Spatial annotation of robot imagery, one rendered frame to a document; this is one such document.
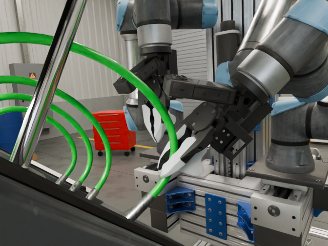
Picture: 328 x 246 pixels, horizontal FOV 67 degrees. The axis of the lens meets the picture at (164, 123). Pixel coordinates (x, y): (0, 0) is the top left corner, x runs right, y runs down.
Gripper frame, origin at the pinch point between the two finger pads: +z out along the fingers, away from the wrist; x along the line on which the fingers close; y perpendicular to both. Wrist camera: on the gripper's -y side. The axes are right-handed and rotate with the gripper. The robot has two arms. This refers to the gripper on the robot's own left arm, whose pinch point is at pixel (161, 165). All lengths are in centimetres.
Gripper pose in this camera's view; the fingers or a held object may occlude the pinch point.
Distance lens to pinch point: 43.5
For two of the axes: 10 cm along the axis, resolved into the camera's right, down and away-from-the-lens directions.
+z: -6.6, 7.3, 1.5
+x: -1.9, -3.6, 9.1
